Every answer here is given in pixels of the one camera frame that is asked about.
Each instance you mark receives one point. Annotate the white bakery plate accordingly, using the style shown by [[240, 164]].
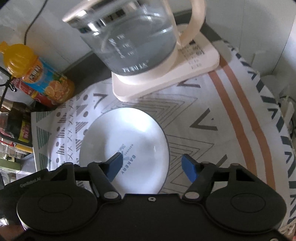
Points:
[[141, 141]]

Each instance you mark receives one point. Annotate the glass electric kettle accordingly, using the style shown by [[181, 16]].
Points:
[[133, 37]]

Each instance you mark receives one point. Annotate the patterned fringed table cloth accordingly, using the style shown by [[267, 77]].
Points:
[[226, 116]]

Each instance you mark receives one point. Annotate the orange juice bottle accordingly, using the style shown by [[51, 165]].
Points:
[[22, 63]]

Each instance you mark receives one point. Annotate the cream kettle base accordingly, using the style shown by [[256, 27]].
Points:
[[196, 58]]

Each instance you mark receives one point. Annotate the person's left hand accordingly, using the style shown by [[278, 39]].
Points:
[[10, 232]]

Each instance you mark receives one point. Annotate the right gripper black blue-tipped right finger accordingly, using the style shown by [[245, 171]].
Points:
[[201, 175]]

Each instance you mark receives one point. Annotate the dark soy sauce bottle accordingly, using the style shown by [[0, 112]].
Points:
[[16, 122]]

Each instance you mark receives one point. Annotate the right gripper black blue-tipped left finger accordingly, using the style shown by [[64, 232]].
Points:
[[101, 176]]

